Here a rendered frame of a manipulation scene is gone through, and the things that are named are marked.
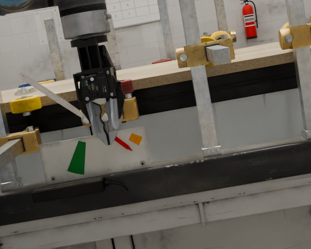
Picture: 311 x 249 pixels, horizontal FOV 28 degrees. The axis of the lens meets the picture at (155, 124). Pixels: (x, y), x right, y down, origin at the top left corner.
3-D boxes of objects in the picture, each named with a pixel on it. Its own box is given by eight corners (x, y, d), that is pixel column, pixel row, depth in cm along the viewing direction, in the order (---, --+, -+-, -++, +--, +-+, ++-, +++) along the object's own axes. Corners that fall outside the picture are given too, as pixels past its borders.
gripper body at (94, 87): (76, 105, 115) (64, 41, 114) (83, 101, 124) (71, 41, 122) (117, 98, 115) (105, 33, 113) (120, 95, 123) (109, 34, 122)
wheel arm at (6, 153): (-1, 176, 125) (-5, 156, 125) (-17, 179, 126) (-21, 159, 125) (41, 140, 168) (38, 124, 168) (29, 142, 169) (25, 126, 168)
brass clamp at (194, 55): (235, 59, 145) (232, 37, 144) (178, 69, 145) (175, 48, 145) (232, 58, 151) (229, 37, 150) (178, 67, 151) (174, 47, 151)
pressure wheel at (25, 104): (53, 134, 166) (45, 92, 165) (29, 141, 161) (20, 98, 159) (35, 135, 172) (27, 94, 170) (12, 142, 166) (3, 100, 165)
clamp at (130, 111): (138, 119, 148) (135, 98, 147) (83, 128, 148) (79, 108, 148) (139, 115, 153) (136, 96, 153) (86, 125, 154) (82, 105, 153)
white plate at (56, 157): (151, 167, 149) (144, 126, 148) (46, 185, 150) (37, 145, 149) (151, 166, 150) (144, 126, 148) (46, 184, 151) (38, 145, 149)
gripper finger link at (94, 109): (91, 151, 118) (81, 103, 117) (94, 146, 124) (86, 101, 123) (106, 148, 118) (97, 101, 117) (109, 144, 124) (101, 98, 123)
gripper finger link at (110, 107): (106, 148, 118) (97, 101, 117) (109, 144, 124) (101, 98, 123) (123, 145, 118) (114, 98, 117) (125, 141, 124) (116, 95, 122)
